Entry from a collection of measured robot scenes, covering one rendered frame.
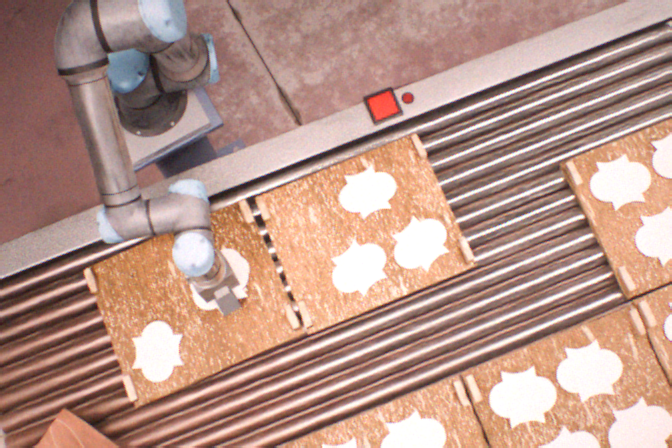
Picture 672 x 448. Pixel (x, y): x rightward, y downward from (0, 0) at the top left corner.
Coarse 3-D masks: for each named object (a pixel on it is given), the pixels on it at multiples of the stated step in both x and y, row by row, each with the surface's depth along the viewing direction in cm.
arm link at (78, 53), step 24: (72, 24) 150; (72, 48) 152; (96, 48) 153; (72, 72) 154; (96, 72) 155; (72, 96) 158; (96, 96) 157; (96, 120) 158; (96, 144) 160; (120, 144) 162; (96, 168) 163; (120, 168) 163; (120, 192) 164; (120, 216) 165; (144, 216) 166; (120, 240) 168
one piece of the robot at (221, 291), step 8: (224, 256) 183; (224, 264) 177; (224, 272) 176; (232, 272) 184; (192, 280) 176; (224, 280) 178; (232, 280) 181; (200, 288) 176; (208, 288) 176; (216, 288) 180; (224, 288) 182; (232, 288) 186; (200, 296) 179; (208, 296) 182; (216, 296) 183; (224, 296) 182; (232, 296) 182; (224, 304) 182; (232, 304) 183; (240, 304) 185; (224, 312) 182
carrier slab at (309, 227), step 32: (352, 160) 201; (384, 160) 201; (416, 160) 200; (288, 192) 200; (320, 192) 199; (416, 192) 198; (288, 224) 198; (320, 224) 197; (352, 224) 197; (384, 224) 196; (448, 224) 195; (288, 256) 196; (320, 256) 195; (448, 256) 193; (320, 288) 193; (384, 288) 192; (416, 288) 192; (320, 320) 191
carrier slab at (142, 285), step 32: (224, 224) 199; (256, 224) 198; (128, 256) 198; (160, 256) 197; (256, 256) 196; (128, 288) 196; (160, 288) 195; (256, 288) 194; (128, 320) 194; (160, 320) 193; (192, 320) 193; (224, 320) 192; (256, 320) 192; (288, 320) 191; (128, 352) 191; (192, 352) 191; (224, 352) 190; (256, 352) 190; (160, 384) 189
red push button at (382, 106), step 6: (378, 96) 206; (384, 96) 206; (390, 96) 206; (372, 102) 206; (378, 102) 206; (384, 102) 206; (390, 102) 206; (372, 108) 205; (378, 108) 205; (384, 108) 205; (390, 108) 205; (396, 108) 205; (378, 114) 205; (384, 114) 205; (390, 114) 205
